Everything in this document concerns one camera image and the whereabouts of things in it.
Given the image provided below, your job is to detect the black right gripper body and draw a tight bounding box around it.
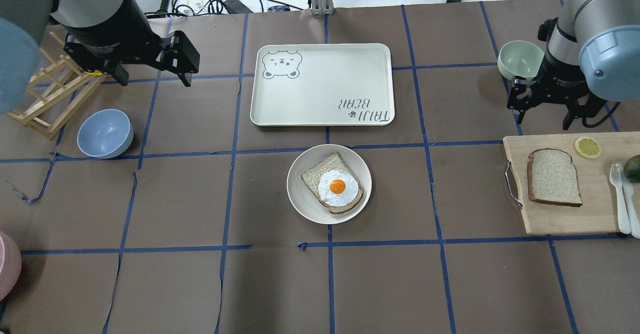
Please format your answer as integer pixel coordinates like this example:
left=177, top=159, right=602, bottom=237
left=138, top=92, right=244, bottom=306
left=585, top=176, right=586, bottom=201
left=519, top=57, right=601, bottom=109

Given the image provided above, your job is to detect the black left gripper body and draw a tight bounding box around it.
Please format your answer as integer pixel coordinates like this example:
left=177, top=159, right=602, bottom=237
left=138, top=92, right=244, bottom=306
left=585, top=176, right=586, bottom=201
left=64, top=4, right=161, bottom=72

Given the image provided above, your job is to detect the bread slice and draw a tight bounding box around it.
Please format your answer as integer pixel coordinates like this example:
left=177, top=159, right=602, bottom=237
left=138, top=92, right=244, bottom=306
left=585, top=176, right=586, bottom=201
left=526, top=148, right=583, bottom=207
left=301, top=152, right=364, bottom=214

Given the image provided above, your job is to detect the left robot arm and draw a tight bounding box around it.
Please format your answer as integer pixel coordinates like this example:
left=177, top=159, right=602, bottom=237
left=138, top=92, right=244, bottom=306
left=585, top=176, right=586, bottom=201
left=0, top=0, right=201, bottom=113

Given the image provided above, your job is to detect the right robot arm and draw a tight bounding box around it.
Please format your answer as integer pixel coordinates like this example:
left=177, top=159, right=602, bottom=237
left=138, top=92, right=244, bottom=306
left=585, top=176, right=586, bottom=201
left=506, top=0, right=640, bottom=130

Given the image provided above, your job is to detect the white round plate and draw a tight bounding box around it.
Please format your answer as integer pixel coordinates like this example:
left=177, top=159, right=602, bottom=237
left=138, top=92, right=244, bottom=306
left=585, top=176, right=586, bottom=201
left=286, top=144, right=373, bottom=225

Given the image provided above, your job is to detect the bread slice under egg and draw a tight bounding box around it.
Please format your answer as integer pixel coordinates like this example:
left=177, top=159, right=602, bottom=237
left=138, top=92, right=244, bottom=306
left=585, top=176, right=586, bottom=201
left=301, top=152, right=364, bottom=214

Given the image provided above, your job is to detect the yellow mug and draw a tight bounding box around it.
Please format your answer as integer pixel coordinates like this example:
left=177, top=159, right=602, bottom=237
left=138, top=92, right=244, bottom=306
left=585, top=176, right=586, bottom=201
left=78, top=65, right=104, bottom=75

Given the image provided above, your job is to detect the green bowl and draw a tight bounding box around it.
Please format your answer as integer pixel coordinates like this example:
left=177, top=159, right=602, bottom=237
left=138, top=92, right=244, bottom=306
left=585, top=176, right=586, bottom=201
left=497, top=40, right=545, bottom=81

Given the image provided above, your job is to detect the lemon slice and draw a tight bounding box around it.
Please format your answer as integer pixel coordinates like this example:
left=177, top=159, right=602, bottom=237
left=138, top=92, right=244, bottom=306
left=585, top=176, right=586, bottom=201
left=573, top=136, right=602, bottom=159

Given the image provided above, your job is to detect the wooden cup rack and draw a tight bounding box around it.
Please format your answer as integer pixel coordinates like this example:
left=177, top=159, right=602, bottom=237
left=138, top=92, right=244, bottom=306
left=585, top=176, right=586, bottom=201
left=7, top=45, right=106, bottom=140

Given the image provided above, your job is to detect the blue bowl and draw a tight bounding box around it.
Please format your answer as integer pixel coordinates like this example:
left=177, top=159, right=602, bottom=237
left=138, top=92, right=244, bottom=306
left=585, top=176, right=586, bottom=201
left=76, top=108, right=134, bottom=159

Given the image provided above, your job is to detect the white plastic fork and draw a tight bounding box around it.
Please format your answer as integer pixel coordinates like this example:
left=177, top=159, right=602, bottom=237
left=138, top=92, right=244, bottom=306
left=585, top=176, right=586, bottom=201
left=609, top=163, right=631, bottom=234

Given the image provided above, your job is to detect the avocado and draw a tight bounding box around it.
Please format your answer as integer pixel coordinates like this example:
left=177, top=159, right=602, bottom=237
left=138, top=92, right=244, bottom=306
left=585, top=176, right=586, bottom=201
left=622, top=154, right=640, bottom=184

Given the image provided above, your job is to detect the white plastic knife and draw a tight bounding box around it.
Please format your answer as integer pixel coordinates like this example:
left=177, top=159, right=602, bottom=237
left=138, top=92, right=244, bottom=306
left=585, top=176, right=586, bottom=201
left=615, top=163, right=640, bottom=239

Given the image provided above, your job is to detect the wooden cutting board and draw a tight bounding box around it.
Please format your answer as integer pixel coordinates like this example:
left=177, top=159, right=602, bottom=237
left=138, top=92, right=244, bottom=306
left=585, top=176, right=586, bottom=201
left=503, top=131, right=640, bottom=235

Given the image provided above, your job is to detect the cream bear tray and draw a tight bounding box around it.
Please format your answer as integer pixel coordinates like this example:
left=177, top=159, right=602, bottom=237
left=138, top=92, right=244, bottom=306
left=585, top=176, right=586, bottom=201
left=250, top=43, right=396, bottom=127

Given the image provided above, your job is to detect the fried egg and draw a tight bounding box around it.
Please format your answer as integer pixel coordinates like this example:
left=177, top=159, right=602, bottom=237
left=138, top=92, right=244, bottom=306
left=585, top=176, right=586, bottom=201
left=317, top=170, right=361, bottom=207

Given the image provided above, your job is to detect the pink bowl with ice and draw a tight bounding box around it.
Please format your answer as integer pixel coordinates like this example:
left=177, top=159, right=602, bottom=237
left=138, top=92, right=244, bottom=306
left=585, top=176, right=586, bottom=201
left=0, top=232, right=22, bottom=300

